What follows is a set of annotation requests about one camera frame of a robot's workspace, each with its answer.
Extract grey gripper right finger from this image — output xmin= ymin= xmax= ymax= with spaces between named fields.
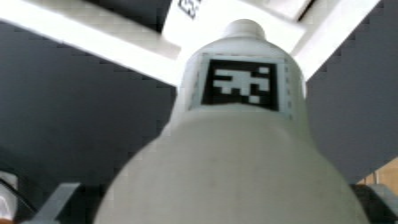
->
xmin=356 ymin=184 xmax=398 ymax=224

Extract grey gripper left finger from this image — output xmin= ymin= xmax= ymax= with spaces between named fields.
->
xmin=25 ymin=183 xmax=81 ymax=224

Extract white lamp bulb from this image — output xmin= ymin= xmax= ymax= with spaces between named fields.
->
xmin=95 ymin=19 xmax=370 ymax=224

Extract white lamp base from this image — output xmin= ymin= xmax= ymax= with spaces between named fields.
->
xmin=162 ymin=0 xmax=312 ymax=51

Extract white L-shaped fence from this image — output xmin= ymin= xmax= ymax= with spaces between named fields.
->
xmin=0 ymin=0 xmax=381 ymax=85

